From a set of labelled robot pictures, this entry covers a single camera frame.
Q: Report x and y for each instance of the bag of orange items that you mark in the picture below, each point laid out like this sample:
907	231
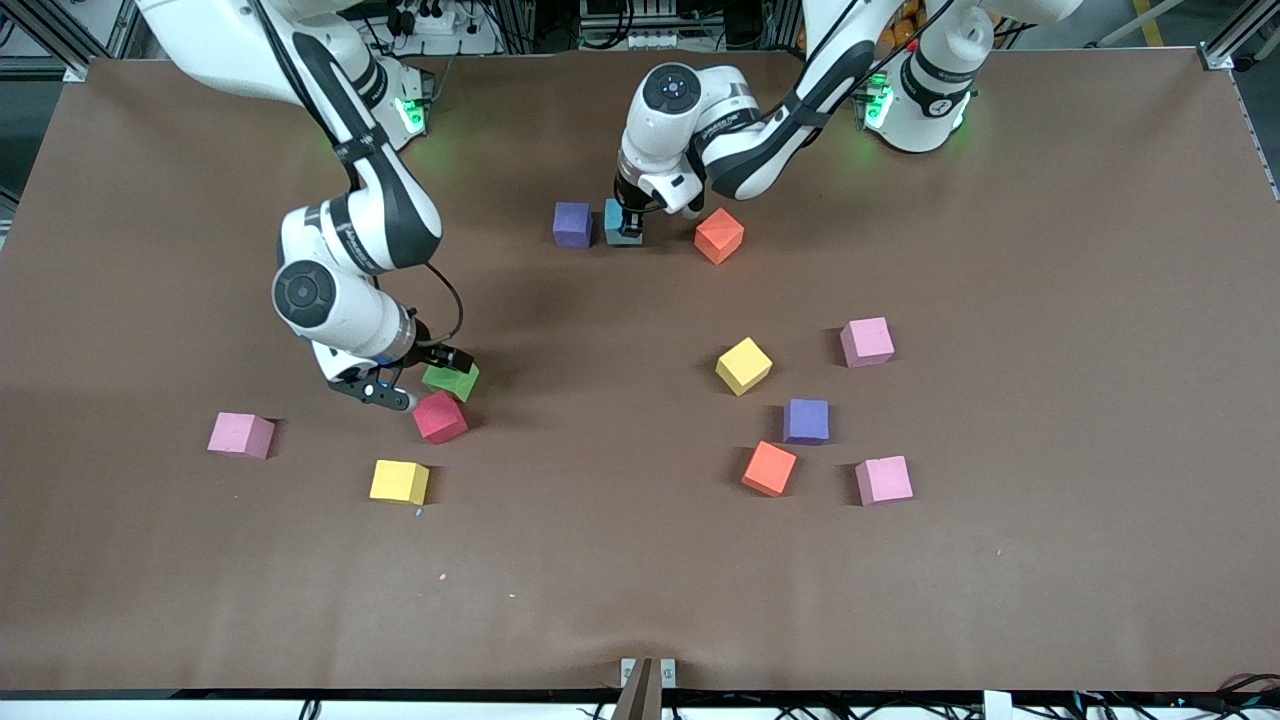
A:
900	25

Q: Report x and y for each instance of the white rack equipment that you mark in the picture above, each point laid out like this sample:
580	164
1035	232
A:
652	40

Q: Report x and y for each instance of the purple foam cube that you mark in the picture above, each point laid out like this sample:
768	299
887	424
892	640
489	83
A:
572	225
806	421

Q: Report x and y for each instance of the orange foam cube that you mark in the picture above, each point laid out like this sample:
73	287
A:
719	236
769	468

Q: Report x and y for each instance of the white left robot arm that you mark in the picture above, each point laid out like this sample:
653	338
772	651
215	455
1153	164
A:
925	110

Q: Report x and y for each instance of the metal table edge bracket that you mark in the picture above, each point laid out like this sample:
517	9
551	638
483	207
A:
640	700

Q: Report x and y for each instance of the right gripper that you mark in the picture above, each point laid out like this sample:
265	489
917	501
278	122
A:
432	352

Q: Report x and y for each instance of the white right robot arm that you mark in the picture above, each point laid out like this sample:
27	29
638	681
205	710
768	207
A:
345	310

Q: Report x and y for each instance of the white power strip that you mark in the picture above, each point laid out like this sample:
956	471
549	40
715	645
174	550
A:
437	22

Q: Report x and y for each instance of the aluminium frame profile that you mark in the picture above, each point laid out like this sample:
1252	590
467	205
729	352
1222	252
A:
73	72
1215	58

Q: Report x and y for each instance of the green foam cube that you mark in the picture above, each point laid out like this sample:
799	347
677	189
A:
452	385

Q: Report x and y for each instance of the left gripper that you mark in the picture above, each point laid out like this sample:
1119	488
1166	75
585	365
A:
630	212

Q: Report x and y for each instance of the red foam cube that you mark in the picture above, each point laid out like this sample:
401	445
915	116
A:
441	420

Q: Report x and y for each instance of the yellow foam cube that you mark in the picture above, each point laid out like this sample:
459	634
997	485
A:
744	366
398	481

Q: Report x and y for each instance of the white label tag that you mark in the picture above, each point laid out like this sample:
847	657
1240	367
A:
998	705

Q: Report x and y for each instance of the pink foam cube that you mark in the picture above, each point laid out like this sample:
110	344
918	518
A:
884	480
867	342
240	435

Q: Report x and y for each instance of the light blue foam cube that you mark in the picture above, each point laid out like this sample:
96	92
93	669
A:
612	225

